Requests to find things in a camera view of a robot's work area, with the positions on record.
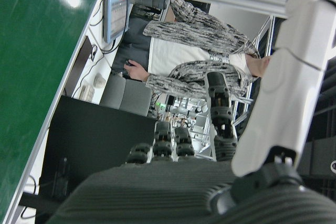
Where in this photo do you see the grey office chair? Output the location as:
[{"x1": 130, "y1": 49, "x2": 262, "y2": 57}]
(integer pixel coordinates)
[{"x1": 100, "y1": 75, "x2": 153, "y2": 116}]

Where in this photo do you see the small teach pendant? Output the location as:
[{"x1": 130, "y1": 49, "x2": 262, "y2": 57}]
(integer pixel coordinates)
[{"x1": 103, "y1": 0, "x2": 130, "y2": 44}]

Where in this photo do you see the white keyboard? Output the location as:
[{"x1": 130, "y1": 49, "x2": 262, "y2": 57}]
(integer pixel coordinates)
[{"x1": 77, "y1": 84, "x2": 95, "y2": 101}]

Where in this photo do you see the white computer mouse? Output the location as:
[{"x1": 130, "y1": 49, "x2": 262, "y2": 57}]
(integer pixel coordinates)
[{"x1": 93, "y1": 73, "x2": 106, "y2": 88}]

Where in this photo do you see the person in grey patterned cardigan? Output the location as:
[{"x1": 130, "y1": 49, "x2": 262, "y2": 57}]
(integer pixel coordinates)
[{"x1": 112, "y1": 0, "x2": 271, "y2": 101}]

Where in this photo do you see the right robot dexterous hand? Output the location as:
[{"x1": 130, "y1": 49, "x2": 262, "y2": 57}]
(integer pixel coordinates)
[{"x1": 47, "y1": 0, "x2": 336, "y2": 224}]

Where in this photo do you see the black computer monitor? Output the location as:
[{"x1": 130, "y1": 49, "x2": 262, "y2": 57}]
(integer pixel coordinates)
[{"x1": 39, "y1": 95, "x2": 158, "y2": 209}]

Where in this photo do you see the green belt conveyor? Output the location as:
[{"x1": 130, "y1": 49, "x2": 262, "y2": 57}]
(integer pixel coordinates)
[{"x1": 0, "y1": 0, "x2": 111, "y2": 224}]

